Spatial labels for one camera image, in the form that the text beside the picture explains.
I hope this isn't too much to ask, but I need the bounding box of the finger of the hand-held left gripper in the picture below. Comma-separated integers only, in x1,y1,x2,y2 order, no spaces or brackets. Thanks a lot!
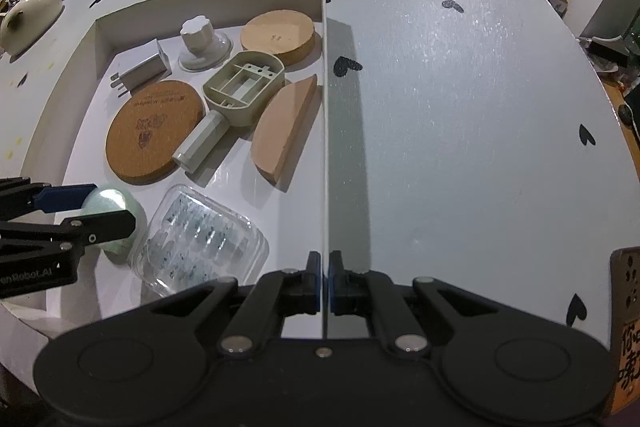
0,176,101,221
0,210,137,259

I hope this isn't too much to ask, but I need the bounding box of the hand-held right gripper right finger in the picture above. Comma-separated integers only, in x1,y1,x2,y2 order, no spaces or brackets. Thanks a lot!
327,251,501,359

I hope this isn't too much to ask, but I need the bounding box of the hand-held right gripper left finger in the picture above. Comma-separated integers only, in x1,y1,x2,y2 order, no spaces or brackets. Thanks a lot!
150,251,322,359

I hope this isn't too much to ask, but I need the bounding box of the pale green round ball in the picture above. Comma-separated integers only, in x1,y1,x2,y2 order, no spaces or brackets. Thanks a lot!
81,187,146,256

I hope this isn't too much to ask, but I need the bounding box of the clear plastic blister tray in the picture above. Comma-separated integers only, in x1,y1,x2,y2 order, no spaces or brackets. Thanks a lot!
130,186,269,299

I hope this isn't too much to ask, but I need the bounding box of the round cork coaster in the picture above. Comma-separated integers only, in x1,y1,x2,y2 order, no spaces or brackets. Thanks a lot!
105,79,206,182

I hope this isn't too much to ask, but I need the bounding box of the white shallow cardboard box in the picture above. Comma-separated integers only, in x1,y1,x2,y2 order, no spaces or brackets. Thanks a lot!
0,0,332,344

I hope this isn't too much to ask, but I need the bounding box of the white charger plug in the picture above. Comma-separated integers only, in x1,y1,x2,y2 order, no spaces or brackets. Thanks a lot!
109,38,172,99

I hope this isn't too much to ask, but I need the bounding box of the wooden semicircle block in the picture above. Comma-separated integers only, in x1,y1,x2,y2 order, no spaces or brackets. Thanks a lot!
249,74,320,186

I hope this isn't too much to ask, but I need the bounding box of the beige plastic handle part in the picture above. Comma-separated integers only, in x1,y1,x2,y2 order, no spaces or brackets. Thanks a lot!
172,51,286,170

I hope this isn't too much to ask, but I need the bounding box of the round wooden disc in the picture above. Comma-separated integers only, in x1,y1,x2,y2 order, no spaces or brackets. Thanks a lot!
239,9,317,68

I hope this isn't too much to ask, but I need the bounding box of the cat-shaped ceramic pot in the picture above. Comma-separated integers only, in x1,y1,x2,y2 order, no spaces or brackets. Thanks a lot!
0,0,64,56

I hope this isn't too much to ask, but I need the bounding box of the brown printed card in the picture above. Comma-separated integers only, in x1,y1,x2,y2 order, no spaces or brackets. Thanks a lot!
610,247,640,415

